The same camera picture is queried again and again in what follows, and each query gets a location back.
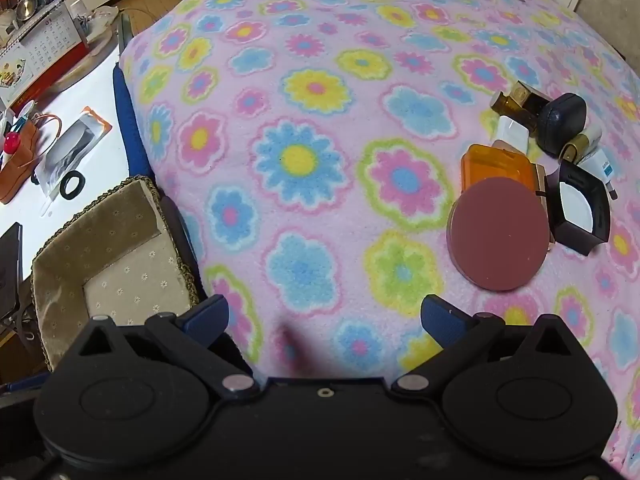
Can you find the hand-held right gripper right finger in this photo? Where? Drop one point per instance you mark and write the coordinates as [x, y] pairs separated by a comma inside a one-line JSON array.
[[442, 322]]

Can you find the black square compact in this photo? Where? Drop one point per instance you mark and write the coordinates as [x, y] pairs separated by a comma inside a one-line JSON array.
[[562, 232]]

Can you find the orange plastic box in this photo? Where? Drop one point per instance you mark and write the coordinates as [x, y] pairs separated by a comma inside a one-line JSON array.
[[492, 165]]

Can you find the round maroon compact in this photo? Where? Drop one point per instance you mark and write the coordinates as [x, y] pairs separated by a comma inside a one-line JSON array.
[[497, 237]]

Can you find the floral fleece blanket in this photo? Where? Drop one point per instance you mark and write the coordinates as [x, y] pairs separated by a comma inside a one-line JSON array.
[[350, 110]]

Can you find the amber glass bottle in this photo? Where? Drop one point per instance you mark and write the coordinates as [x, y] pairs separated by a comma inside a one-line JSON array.
[[505, 105]]

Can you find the gold tube with white cap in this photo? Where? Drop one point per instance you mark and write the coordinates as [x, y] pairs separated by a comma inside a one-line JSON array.
[[575, 149]]

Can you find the red ball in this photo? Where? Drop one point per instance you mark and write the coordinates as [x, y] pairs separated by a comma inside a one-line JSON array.
[[11, 143]]

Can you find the white squeeze tube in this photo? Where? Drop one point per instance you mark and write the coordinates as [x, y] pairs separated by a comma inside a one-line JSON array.
[[600, 167]]

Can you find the orange leather pouch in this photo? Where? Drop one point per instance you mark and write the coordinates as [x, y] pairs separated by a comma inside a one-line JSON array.
[[20, 175]]

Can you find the beige fabric basket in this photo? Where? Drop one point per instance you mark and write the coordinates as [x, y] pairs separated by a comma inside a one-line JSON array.
[[120, 240]]

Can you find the black tablet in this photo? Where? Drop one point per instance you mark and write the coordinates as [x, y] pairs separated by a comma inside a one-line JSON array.
[[9, 270]]

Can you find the clear plastic package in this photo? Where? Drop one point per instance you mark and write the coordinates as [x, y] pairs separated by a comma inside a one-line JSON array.
[[75, 140]]

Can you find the white rectangular case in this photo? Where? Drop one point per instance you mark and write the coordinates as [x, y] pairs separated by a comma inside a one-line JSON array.
[[512, 132]]

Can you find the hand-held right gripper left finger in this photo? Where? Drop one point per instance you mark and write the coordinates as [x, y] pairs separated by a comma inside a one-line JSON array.
[[207, 317]]

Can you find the metal bowl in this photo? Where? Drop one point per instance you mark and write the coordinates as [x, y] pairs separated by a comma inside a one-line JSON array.
[[26, 9]]

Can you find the pink beige box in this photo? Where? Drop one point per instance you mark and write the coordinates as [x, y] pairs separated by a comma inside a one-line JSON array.
[[540, 185]]

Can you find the blue chair frame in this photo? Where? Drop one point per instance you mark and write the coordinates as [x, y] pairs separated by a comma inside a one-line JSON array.
[[131, 130]]

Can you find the black box with gold cap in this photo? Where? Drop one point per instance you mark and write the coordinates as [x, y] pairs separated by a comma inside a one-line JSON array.
[[537, 102]]

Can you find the desk calendar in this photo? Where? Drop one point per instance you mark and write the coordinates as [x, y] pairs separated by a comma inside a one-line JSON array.
[[45, 45]]

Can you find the navy blue oval case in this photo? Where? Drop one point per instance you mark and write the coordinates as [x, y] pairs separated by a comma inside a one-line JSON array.
[[562, 120]]

